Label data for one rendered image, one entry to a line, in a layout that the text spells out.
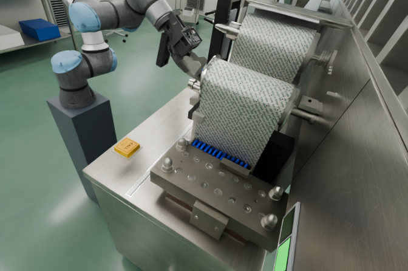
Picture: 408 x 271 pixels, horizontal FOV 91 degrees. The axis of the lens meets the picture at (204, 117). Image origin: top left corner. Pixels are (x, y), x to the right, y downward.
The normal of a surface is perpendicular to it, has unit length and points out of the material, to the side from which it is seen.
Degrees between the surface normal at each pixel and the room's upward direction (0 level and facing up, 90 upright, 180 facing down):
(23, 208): 0
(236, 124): 90
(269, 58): 92
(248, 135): 90
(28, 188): 0
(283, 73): 92
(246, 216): 0
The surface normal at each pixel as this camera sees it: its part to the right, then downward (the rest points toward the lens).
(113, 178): 0.15, -0.76
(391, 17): -0.45, 0.52
